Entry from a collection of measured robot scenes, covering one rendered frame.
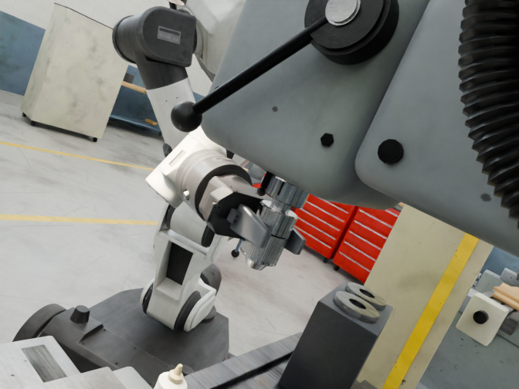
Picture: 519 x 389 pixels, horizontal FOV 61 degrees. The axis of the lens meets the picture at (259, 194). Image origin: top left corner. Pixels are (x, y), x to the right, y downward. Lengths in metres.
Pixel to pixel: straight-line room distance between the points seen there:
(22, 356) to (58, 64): 5.97
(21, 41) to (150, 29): 7.73
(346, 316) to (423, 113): 0.56
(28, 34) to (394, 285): 7.46
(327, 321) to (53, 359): 0.46
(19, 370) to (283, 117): 0.43
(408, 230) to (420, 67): 1.90
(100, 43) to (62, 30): 0.50
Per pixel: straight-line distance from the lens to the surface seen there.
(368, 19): 0.35
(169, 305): 1.42
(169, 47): 0.87
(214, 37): 0.89
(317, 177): 0.37
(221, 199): 0.49
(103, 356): 1.34
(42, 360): 0.64
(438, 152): 0.32
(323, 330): 0.84
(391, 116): 0.33
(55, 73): 6.50
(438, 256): 2.19
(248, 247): 0.49
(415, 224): 2.21
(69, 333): 1.37
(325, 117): 0.37
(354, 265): 5.28
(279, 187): 0.47
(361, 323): 0.83
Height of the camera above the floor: 1.36
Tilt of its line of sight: 10 degrees down
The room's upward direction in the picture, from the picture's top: 24 degrees clockwise
